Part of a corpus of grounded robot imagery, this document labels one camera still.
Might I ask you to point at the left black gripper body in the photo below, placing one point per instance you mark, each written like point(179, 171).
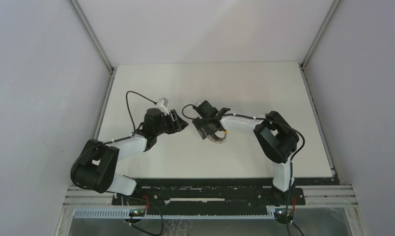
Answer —
point(167, 126)

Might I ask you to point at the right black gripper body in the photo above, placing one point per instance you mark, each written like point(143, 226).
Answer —
point(205, 122)

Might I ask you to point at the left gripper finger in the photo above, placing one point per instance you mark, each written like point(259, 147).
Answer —
point(174, 116)
point(180, 125)

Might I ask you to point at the silver keyring with chain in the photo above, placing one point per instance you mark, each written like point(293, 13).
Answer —
point(218, 137)

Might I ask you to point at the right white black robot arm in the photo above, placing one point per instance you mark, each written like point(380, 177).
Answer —
point(277, 139)

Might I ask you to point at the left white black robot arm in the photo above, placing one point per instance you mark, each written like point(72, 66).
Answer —
point(95, 168)

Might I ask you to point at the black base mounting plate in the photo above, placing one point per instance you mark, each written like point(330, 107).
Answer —
point(278, 198)

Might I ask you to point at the left green circuit board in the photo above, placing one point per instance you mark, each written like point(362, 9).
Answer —
point(137, 213)

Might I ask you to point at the green circuit board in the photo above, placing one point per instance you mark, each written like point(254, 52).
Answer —
point(137, 213)
point(282, 213)

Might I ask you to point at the right green circuit board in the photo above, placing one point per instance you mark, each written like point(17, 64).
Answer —
point(282, 213)

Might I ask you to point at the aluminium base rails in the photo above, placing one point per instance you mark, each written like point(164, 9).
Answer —
point(306, 196)

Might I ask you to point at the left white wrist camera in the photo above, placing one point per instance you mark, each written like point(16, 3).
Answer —
point(162, 106)

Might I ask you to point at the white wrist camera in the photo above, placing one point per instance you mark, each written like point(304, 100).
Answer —
point(198, 105)
point(162, 106)

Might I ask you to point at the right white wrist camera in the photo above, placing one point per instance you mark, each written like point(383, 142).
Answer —
point(198, 105)

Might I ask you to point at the left aluminium frame post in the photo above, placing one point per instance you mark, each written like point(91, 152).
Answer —
point(86, 25)

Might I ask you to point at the aluminium frame post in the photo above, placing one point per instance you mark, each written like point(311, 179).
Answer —
point(320, 33)
point(86, 25)

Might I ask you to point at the right aluminium frame post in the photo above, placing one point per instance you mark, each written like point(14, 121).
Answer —
point(320, 33)

